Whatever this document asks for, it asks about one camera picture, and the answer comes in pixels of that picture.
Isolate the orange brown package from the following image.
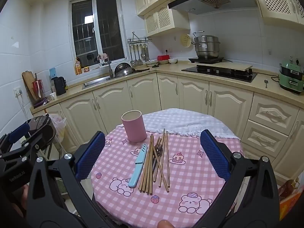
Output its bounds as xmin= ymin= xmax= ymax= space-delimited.
xmin=278 ymin=178 xmax=301 ymax=217

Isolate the black induction cooker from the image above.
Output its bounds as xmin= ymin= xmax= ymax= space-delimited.
xmin=188 ymin=56 xmax=225 ymax=64

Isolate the orange liquid bottle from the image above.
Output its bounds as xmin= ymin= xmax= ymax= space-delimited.
xmin=74 ymin=57 xmax=82 ymax=75

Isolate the bundle of wooden chopsticks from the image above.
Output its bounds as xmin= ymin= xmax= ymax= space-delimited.
xmin=138 ymin=128 xmax=170 ymax=195

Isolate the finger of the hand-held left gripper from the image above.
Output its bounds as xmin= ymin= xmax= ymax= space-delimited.
xmin=0 ymin=122 xmax=31 ymax=151
xmin=0 ymin=125 xmax=57 ymax=163

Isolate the beige kitchen countertop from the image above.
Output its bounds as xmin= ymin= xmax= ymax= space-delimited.
xmin=30 ymin=60 xmax=304 ymax=114

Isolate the pink checked tablecloth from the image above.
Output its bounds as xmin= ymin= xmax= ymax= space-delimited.
xmin=91 ymin=123 xmax=245 ymax=228

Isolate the wooden cutting board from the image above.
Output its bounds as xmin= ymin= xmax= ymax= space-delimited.
xmin=22 ymin=71 xmax=40 ymax=101

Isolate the cream lattice door wall cabinet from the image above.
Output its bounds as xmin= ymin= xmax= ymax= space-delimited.
xmin=143 ymin=6 xmax=191 ymax=37

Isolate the black electric kettle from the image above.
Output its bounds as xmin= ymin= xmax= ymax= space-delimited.
xmin=51 ymin=76 xmax=67 ymax=96

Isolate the pink utensil cup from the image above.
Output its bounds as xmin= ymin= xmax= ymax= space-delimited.
xmin=122 ymin=110 xmax=147 ymax=143

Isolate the green electric cooker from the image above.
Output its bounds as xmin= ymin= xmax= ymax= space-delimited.
xmin=278 ymin=57 xmax=304 ymax=94

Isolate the metal kitchen faucet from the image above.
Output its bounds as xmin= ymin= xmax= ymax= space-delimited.
xmin=97 ymin=55 xmax=114 ymax=79

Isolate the dark wok with handle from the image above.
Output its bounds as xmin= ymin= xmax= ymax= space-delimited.
xmin=119 ymin=67 xmax=151 ymax=77

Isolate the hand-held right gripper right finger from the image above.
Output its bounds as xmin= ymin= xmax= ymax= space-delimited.
xmin=190 ymin=129 xmax=281 ymax=228

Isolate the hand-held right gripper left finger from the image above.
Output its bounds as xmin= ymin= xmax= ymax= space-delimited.
xmin=26 ymin=131 xmax=112 ymax=228

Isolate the long wooden board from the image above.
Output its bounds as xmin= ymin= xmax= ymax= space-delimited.
xmin=196 ymin=61 xmax=253 ymax=72

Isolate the large cream lattice cabinet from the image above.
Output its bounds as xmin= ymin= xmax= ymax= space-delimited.
xmin=249 ymin=0 xmax=304 ymax=25

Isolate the white plastic bag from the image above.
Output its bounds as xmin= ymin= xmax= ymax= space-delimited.
xmin=49 ymin=114 xmax=67 ymax=146

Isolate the stainless steel steamer pot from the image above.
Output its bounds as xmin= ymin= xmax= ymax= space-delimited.
xmin=191 ymin=31 xmax=221 ymax=59

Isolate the metal colander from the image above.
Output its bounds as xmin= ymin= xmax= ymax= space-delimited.
xmin=114 ymin=63 xmax=131 ymax=78

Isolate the black wall utensil rack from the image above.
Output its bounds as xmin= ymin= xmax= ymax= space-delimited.
xmin=127 ymin=31 xmax=153 ymax=44

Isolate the light blue sheathed knife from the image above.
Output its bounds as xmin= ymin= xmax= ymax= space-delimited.
xmin=128 ymin=144 xmax=148 ymax=188

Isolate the stainless steel sink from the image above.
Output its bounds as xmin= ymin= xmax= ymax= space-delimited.
xmin=82 ymin=75 xmax=115 ymax=90

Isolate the metal fork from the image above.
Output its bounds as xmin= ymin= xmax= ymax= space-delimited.
xmin=154 ymin=138 xmax=165 ymax=158

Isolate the barred kitchen window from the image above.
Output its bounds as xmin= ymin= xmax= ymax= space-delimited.
xmin=69 ymin=0 xmax=127 ymax=68

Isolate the white checked fringed cloth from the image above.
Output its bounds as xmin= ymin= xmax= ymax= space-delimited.
xmin=141 ymin=108 xmax=238 ymax=139

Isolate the black gas stove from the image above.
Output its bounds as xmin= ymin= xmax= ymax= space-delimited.
xmin=181 ymin=65 xmax=258 ymax=83

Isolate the red knife holder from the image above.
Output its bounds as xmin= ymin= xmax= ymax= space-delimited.
xmin=32 ymin=73 xmax=44 ymax=99

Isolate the dark rice cooker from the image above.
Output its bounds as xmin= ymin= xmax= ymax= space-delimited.
xmin=25 ymin=114 xmax=57 ymax=133

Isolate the yellow hanging strainer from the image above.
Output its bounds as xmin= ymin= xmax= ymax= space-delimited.
xmin=180 ymin=34 xmax=193 ymax=48

